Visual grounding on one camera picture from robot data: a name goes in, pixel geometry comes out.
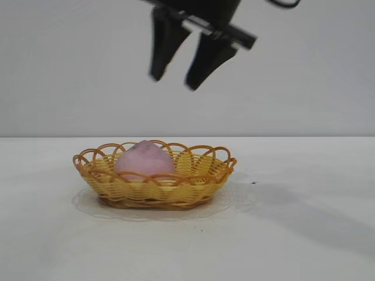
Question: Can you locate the pink peach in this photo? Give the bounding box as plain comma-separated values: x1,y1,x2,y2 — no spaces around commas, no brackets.
113,139,176,184

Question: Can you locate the yellow woven wicker basket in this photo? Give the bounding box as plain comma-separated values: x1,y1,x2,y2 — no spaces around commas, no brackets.
72,140,237,211

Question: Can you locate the black cable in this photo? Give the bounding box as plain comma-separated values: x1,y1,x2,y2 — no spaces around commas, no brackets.
265,0,302,8

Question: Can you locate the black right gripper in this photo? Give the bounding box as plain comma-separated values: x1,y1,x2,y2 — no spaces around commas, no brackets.
140,0,258,91

